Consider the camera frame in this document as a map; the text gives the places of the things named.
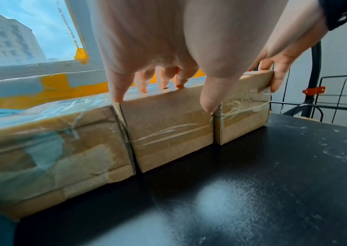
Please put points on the white framed window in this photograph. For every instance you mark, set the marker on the white framed window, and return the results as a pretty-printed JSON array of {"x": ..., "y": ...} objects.
[{"x": 82, "y": 24}]

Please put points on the yellow tape strip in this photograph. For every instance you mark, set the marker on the yellow tape strip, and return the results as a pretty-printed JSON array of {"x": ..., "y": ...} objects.
[{"x": 54, "y": 82}]

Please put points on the person's left hand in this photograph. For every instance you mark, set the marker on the person's left hand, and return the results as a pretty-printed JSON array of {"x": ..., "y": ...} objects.
[{"x": 176, "y": 36}]

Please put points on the brown cardboard box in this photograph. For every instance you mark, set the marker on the brown cardboard box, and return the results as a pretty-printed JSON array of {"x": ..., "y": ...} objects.
[
  {"x": 240, "y": 115},
  {"x": 167, "y": 134},
  {"x": 54, "y": 156}
]

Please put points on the person's right hand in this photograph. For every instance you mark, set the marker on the person's right hand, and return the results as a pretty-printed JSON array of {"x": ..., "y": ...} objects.
[{"x": 298, "y": 31}]

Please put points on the right marker wristband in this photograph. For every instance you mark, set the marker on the right marker wristband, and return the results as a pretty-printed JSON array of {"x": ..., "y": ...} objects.
[{"x": 343, "y": 12}]

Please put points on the yellow tape piece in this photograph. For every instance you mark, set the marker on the yellow tape piece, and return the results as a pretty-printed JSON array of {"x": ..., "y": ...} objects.
[{"x": 82, "y": 55}]

